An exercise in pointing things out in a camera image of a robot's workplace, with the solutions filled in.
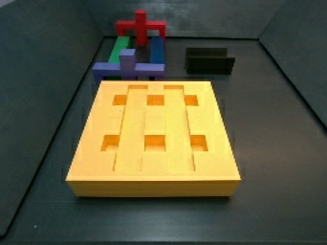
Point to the red cross-shaped block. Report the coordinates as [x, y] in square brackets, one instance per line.
[142, 26]

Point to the black U-shaped block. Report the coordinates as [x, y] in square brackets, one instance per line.
[209, 61]

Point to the green long block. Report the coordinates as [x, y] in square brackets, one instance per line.
[122, 43]

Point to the blue long block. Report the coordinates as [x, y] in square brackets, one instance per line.
[157, 56]

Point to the yellow slotted board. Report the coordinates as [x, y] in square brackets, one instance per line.
[154, 142]

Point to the purple cross-shaped block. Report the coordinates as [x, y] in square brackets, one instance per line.
[127, 68]

